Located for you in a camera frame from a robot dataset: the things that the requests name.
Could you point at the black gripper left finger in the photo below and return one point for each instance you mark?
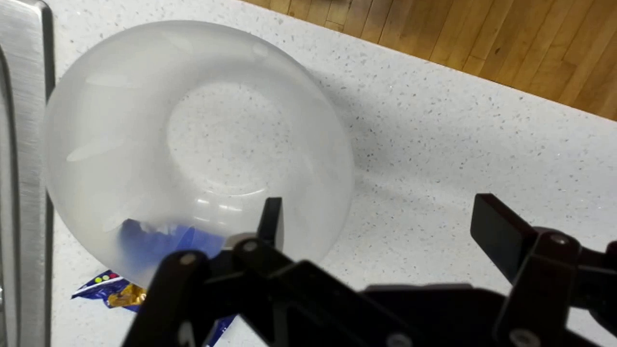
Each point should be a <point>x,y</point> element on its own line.
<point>186,290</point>

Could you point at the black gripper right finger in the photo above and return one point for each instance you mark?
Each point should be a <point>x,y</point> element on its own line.
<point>546,276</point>

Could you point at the clear frosted plastic bowl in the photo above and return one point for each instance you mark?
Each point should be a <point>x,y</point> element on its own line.
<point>193,128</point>

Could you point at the stainless steel double sink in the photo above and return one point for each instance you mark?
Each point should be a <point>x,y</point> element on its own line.
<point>29,128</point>

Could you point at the blue snack packet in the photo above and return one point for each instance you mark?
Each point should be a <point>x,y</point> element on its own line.
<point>97,286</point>

